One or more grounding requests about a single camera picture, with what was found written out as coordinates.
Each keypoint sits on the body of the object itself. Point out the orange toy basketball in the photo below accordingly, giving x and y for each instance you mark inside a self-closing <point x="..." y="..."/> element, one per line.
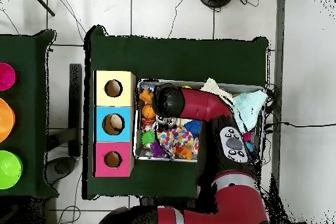
<point x="147" y="111"/>

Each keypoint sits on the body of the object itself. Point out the black flat bar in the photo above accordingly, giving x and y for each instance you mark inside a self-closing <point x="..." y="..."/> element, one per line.
<point x="75" y="103"/>

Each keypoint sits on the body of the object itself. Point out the long orange toy block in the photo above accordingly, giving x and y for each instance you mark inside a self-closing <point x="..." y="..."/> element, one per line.
<point x="145" y="95"/>

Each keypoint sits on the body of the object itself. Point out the pink bowl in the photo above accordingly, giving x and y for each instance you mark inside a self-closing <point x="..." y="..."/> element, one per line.
<point x="6" y="76"/>

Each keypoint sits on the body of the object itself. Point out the grey stand foot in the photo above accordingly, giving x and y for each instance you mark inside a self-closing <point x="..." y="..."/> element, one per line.
<point x="61" y="167"/>

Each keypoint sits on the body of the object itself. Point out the wooden box with three holes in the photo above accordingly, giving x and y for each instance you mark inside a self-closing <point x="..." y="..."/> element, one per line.
<point x="115" y="101"/>

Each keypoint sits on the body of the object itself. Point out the green cloth side table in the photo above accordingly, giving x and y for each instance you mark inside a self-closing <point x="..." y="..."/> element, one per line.
<point x="29" y="129"/>

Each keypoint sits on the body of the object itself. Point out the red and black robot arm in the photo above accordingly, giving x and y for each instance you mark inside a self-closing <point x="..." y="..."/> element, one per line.
<point x="204" y="104"/>

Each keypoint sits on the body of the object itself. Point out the cream waffle cloth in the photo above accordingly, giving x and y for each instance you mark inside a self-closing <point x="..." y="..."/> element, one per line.
<point x="212" y="87"/>

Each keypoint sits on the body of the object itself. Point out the colourful dotted cloth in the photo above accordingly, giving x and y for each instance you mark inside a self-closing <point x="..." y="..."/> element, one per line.
<point x="173" y="137"/>

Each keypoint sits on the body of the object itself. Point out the black rod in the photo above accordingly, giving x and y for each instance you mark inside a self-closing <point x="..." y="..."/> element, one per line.
<point x="42" y="3"/>

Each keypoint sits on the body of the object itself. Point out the dark green table cloth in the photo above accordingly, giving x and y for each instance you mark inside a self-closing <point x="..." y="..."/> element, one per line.
<point x="170" y="58"/>

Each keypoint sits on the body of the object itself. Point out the silver mesh bin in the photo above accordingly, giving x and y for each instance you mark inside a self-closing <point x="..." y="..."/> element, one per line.
<point x="143" y="154"/>

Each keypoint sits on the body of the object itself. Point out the green bowl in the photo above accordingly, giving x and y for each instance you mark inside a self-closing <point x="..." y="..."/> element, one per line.
<point x="9" y="170"/>

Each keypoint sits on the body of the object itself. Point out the orange bowl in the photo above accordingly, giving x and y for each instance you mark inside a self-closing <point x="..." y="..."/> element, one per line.
<point x="5" y="120"/>

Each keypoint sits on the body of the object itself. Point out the mint waffle cloth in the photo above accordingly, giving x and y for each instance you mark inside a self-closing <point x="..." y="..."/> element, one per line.
<point x="249" y="108"/>

